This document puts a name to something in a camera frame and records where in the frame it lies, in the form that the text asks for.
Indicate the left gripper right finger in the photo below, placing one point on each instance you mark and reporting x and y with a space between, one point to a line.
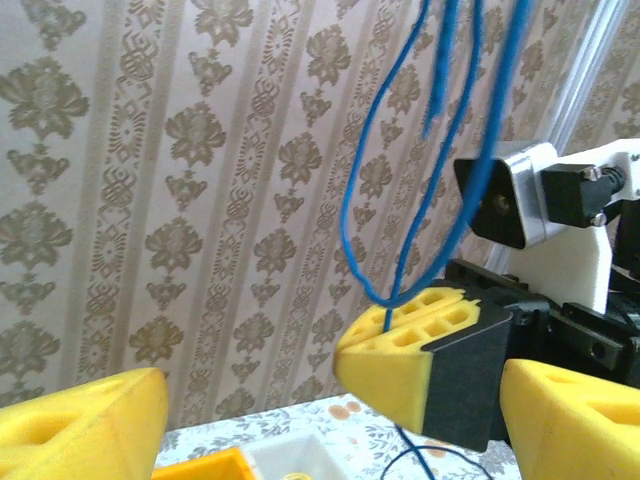
575 430

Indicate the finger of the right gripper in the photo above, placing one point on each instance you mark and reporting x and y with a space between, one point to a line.
390 380
425 300

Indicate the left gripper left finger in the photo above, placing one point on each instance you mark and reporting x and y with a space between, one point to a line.
75 435

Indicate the floral patterned table cover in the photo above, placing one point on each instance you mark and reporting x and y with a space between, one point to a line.
300 420

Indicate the white plastic bin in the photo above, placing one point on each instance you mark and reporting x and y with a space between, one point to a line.
310 457

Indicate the yellow plastic bin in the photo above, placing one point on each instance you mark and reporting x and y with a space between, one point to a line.
210 467

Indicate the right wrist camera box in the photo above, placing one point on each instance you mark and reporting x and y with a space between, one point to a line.
500 205

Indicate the aluminium frame post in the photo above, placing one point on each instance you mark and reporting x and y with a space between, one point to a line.
595 65

